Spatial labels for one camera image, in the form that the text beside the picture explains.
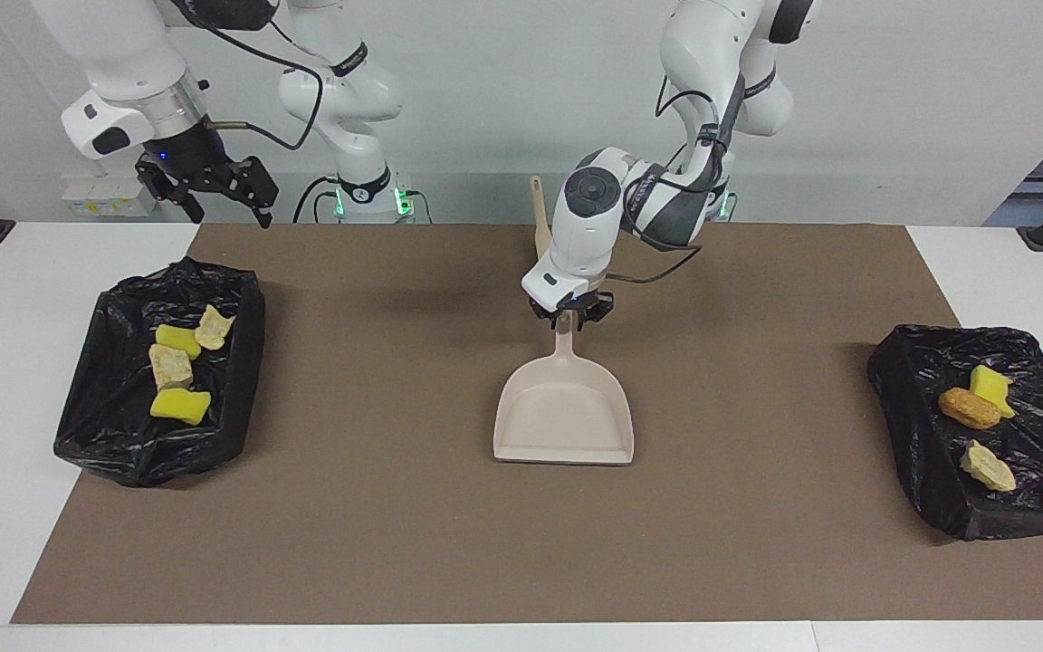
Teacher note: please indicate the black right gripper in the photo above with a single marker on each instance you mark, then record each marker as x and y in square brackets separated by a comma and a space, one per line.
[191, 167]

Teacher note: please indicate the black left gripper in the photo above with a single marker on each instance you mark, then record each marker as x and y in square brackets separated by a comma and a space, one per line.
[587, 303]

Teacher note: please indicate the beige hand brush black bristles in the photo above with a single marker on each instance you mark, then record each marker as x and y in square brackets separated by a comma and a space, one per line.
[540, 237]

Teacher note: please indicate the beige plastic dustpan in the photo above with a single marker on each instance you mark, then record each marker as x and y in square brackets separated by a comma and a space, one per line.
[565, 417]

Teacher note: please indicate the orange striped bread roll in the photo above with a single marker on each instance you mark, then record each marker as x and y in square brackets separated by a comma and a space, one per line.
[989, 468]
[213, 329]

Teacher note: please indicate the yellow sponge piece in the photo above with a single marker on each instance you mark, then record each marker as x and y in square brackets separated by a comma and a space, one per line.
[177, 340]
[992, 385]
[179, 407]

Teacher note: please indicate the pale striped bread roll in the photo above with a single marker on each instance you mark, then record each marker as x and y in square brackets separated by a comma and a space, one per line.
[170, 366]

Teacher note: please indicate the brown oval bun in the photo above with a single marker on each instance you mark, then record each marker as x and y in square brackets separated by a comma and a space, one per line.
[968, 408]

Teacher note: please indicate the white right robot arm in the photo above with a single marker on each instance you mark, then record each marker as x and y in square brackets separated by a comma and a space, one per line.
[123, 54]

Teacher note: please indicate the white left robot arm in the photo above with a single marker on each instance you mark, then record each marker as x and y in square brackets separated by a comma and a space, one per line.
[589, 226]

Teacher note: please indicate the black bag lined bin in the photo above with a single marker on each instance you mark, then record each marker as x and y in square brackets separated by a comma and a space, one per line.
[920, 435]
[105, 435]

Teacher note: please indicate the brown paper table mat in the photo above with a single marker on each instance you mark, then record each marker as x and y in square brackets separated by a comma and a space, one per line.
[485, 543]

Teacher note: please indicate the white wall box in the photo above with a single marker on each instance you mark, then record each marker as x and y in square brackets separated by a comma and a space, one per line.
[91, 195]

